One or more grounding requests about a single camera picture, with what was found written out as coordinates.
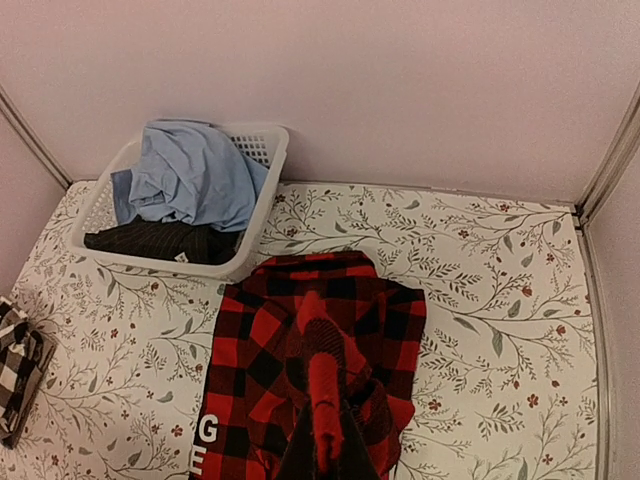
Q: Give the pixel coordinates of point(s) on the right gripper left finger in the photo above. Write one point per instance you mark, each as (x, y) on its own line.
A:
(299, 462)

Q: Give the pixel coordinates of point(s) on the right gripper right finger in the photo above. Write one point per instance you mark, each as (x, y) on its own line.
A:
(354, 461)

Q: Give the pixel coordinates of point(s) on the red black plaid shirt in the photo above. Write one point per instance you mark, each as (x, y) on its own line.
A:
(318, 336)

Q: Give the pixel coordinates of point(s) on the floral tablecloth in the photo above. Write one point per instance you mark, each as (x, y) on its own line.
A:
(506, 385)

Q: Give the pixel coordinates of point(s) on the dark striped garment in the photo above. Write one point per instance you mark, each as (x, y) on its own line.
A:
(176, 241)

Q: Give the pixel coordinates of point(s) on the folded grey shirt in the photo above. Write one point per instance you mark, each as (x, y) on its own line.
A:
(40, 352)

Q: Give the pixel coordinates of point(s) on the folded black white plaid shirt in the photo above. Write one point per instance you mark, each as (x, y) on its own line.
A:
(14, 365)

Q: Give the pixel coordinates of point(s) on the blue shirt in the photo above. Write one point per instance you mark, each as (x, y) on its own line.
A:
(192, 173)

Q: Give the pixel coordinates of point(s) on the white plastic basket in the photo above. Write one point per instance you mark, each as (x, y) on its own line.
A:
(264, 142)

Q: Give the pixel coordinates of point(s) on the right aluminium post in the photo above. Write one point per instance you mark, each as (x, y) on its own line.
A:
(621, 151)

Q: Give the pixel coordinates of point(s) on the aluminium post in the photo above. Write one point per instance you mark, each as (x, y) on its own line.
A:
(31, 140)
(621, 151)

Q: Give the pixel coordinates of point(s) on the left aluminium post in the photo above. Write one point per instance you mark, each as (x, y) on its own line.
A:
(31, 140)

